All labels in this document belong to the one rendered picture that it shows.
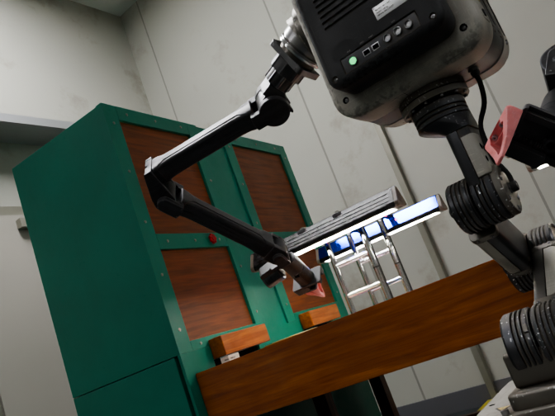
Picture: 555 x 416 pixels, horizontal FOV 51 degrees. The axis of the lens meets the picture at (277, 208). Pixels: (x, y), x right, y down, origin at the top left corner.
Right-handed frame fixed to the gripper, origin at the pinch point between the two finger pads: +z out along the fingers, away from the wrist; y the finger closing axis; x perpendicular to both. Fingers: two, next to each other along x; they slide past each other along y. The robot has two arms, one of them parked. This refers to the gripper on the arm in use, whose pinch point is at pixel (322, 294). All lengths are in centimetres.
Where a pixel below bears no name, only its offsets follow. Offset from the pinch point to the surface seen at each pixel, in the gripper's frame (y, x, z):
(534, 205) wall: -51, -145, 147
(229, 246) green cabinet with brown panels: 48, -46, 1
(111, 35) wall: 211, -365, -33
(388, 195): -27.7, -28.0, -2.7
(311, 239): 3.5, -24.4, -2.0
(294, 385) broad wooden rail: 12.2, 27.2, 3.5
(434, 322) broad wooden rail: -35.1, 23.9, 0.7
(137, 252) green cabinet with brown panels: 52, -15, -37
